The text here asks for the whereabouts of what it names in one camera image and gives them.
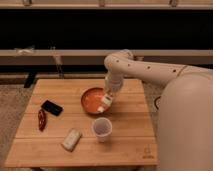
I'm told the white plastic cup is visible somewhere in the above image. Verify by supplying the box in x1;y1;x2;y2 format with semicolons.
92;117;112;143

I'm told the black rectangular phone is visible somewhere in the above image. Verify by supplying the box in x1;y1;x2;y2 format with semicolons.
41;100;63;116

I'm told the red chili pepper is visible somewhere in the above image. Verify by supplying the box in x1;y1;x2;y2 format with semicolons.
38;109;46;131

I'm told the orange ceramic bowl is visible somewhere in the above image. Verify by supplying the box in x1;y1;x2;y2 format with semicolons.
81;87;111;114

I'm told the black cable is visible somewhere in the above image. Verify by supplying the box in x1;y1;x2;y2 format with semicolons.
153;95;162;111

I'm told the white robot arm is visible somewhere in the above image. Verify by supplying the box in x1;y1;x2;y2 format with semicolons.
104;49;213;171

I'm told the wooden table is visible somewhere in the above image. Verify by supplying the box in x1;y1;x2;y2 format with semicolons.
5;79;157;167

